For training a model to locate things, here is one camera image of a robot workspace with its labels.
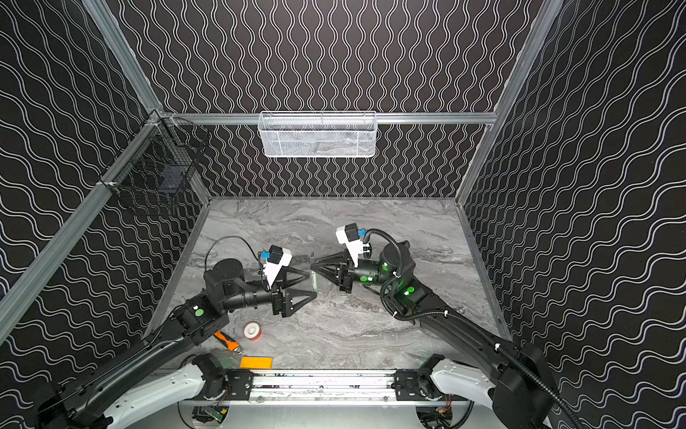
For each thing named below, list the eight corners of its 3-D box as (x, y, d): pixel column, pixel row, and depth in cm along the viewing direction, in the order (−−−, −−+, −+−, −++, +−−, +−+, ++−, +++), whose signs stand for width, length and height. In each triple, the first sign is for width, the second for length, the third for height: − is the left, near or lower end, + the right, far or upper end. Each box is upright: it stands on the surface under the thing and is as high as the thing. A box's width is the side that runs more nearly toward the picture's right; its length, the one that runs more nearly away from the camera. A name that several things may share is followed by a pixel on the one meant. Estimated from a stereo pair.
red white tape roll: (243, 341, 84) (241, 338, 83) (247, 324, 88) (245, 321, 86) (260, 340, 84) (258, 338, 82) (264, 324, 88) (262, 321, 86)
